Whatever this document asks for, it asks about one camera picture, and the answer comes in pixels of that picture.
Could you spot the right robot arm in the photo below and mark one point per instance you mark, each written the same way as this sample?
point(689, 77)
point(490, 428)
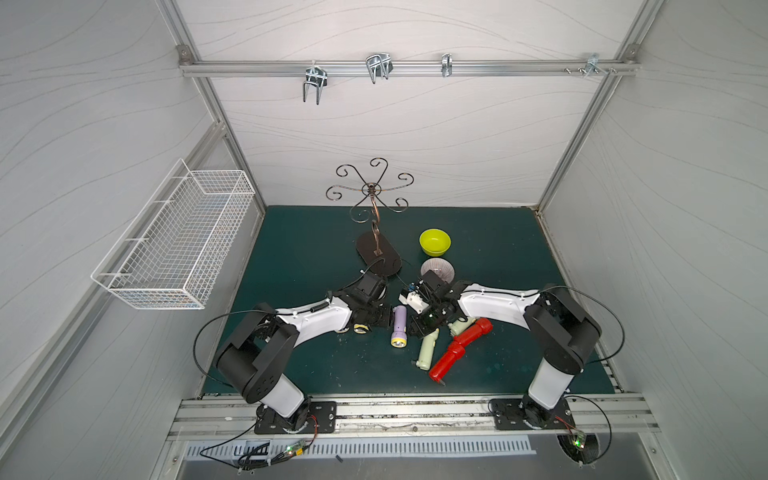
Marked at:
point(564, 332)

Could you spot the metal double hook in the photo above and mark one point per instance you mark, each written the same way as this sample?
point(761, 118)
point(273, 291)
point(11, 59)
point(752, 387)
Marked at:
point(379, 66)
point(316, 80)

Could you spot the red flashlight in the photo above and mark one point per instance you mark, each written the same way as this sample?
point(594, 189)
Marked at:
point(455, 351)
point(481, 327)

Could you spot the pale green flashlight right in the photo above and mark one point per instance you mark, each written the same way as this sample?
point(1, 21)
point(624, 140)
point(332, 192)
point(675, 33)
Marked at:
point(460, 325)

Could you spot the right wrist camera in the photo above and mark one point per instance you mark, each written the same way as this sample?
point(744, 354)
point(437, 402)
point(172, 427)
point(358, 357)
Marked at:
point(414, 300)

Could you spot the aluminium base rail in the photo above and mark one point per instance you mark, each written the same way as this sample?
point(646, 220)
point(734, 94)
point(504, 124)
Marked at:
point(222, 417)

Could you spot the white wire basket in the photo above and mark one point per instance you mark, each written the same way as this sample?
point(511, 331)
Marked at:
point(171, 253)

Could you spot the pale green flashlight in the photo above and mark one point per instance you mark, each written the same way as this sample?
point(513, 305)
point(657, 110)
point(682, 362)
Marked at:
point(460, 325)
point(426, 352)

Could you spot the copper wire jewelry stand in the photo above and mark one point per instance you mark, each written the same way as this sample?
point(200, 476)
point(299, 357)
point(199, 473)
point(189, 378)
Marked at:
point(377, 252)

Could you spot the red flashlight lower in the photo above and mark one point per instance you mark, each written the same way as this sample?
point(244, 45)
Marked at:
point(455, 351)

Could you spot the lime green bowl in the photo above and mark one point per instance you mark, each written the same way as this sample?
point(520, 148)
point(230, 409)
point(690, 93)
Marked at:
point(435, 242)

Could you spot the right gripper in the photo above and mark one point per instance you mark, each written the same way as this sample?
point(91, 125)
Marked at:
point(427, 318)

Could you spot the metal hook right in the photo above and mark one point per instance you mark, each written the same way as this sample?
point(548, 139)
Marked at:
point(591, 67)

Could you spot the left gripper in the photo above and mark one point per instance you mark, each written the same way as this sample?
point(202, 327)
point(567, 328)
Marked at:
point(377, 312)

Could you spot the aluminium top rail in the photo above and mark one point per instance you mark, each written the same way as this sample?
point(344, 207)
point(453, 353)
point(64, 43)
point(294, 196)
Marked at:
point(401, 68)

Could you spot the red flashlight upper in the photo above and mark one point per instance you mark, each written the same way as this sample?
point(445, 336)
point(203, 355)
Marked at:
point(481, 327)

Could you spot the pink patterned bowl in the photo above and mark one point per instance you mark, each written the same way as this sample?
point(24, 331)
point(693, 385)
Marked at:
point(441, 267)

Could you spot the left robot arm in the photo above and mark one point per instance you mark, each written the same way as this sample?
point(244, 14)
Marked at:
point(254, 357)

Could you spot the metal double hook left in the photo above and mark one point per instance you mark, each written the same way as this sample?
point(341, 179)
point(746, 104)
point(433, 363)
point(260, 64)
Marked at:
point(316, 80)

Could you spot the pale green flashlight middle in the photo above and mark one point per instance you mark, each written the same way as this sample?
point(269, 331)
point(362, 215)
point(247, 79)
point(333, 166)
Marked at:
point(426, 352)

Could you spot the small metal hook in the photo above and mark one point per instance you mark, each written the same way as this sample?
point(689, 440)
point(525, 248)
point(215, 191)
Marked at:
point(446, 65)

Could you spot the metal double hook middle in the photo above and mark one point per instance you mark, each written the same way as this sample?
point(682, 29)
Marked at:
point(379, 66)

